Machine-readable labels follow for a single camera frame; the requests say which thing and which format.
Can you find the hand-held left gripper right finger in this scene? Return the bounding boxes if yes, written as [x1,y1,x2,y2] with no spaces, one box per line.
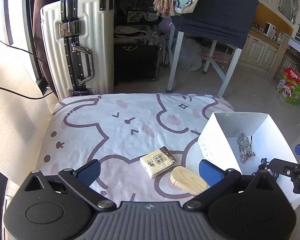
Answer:
[183,159,275,210]

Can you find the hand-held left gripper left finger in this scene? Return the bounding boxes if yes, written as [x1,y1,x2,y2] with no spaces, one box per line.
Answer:
[19,159,117,212]

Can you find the multicoloured crochet scrunchie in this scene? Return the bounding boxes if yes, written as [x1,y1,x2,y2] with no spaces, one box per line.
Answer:
[252,157,278,180]

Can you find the white shoe box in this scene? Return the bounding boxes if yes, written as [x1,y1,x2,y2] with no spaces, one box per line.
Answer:
[197,112,300,210]

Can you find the grey striped rope toy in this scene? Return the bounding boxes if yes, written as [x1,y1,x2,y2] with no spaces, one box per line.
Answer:
[236,131,256,165]

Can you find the oval wooden block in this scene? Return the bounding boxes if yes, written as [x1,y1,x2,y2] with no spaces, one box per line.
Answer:
[170,166,207,196]

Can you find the printed blanket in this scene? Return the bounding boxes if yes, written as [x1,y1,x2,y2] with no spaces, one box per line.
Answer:
[36,92,240,203]

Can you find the yellow tissue packet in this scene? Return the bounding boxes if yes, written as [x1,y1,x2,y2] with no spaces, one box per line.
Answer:
[139,146,177,180]

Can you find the green beer carton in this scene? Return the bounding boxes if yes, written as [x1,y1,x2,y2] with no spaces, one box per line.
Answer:
[277,67,300,106]

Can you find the wooden bar counter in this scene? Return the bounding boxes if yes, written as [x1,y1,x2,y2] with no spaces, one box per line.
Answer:
[268,34,300,80]

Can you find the cream kitchen cabinets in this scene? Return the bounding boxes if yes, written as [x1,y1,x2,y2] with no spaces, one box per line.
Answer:
[240,29,283,73]

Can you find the patterned floor rug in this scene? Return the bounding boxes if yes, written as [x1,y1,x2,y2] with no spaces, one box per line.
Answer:
[200,52,233,65]

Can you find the clear plastic bag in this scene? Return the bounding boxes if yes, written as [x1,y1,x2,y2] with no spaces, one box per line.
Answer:
[176,46,203,72]

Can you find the black bag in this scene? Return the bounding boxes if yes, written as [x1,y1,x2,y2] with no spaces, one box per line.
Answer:
[114,44,163,81]

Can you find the white kitchen appliance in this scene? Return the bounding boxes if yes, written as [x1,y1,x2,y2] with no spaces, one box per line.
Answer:
[262,22,278,38]

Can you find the white ribbed suitcase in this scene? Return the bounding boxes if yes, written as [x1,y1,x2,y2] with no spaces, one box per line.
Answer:
[40,0,115,100]

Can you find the dark blue cloth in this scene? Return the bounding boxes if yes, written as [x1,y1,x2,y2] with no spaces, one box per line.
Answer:
[171,0,263,50]

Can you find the green patterned bag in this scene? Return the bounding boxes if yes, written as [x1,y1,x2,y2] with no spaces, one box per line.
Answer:
[126,9,163,26]

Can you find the black cable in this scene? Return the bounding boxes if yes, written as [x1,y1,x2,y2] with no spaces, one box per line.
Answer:
[0,31,53,100]

